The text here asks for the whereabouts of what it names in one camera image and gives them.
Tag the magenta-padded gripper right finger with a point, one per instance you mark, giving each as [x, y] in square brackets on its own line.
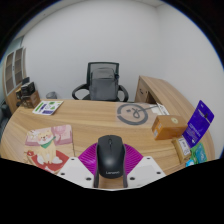
[143, 166]

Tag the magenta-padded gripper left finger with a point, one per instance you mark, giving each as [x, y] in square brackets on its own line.
[78, 166]

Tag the black computer mouse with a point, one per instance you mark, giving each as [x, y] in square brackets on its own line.
[110, 156]

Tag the dog print mouse pad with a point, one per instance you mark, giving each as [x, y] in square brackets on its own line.
[46, 143]

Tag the tan snack packet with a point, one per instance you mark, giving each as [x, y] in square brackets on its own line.
[181, 149]

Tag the orange-brown cardboard box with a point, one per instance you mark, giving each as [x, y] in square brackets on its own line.
[168, 128]

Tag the blue packet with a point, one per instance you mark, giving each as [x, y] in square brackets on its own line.
[190, 163]

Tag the green packet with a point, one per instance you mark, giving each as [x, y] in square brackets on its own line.
[199, 153]

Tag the white green purple leaflet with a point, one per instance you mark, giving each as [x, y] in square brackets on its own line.
[47, 107]

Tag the purple pouch package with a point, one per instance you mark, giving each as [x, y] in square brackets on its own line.
[198, 125]

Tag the wooden side desk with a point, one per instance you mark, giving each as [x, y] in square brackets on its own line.
[160, 88]

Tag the dark brown cardboard box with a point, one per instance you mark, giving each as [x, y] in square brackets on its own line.
[32, 100]

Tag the grey backpack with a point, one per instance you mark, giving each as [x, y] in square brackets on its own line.
[103, 85]

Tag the black sofa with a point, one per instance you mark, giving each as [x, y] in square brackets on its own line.
[4, 111]

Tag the black cardboard box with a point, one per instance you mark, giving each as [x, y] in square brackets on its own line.
[28, 88]

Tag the small brown cardboard box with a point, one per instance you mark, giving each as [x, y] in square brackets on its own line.
[18, 94]

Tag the black mesh office chair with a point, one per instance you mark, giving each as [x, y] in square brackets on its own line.
[101, 65]

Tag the wooden shelf unit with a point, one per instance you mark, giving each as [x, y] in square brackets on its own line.
[13, 73]

